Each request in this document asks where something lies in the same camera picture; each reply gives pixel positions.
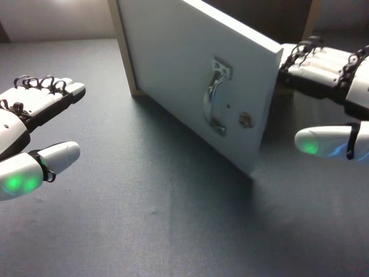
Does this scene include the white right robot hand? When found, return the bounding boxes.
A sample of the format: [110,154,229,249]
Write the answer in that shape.
[278,36,369,162]

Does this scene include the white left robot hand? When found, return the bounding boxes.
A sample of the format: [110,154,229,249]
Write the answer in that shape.
[0,75,86,202]

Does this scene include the white cabinet door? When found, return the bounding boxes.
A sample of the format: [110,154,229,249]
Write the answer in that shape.
[116,0,285,177]

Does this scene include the small round metal lock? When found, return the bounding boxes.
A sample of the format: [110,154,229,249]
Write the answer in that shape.
[238,111,255,129]

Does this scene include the light wooden cabinet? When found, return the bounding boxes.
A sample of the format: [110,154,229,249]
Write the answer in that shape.
[108,0,323,99]

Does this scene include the grey table cloth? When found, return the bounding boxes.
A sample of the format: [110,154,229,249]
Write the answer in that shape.
[0,28,369,277]

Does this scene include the silver metal door handle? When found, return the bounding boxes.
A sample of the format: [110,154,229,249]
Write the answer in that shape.
[202,55,234,137]

